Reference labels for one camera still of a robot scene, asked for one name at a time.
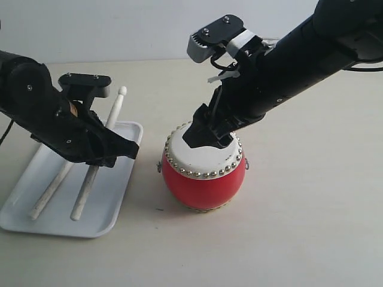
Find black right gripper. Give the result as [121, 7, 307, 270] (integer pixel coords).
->
[182, 35, 281, 149]

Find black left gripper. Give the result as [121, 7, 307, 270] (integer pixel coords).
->
[17, 100, 139, 168]

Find white drumstick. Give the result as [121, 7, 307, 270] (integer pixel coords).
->
[29, 161, 74, 221]
[70, 86, 127, 221]

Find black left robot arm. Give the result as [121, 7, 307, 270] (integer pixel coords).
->
[1, 51, 139, 167]

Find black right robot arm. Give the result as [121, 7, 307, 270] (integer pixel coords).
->
[183, 1, 382, 148]

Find red small drum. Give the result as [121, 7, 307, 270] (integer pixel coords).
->
[160, 121, 247, 212]

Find white plastic tray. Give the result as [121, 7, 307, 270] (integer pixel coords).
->
[0, 120, 144, 239]

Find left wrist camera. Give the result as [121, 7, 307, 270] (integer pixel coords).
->
[58, 73, 112, 102]

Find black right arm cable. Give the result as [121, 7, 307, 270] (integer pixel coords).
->
[344, 58, 383, 73]

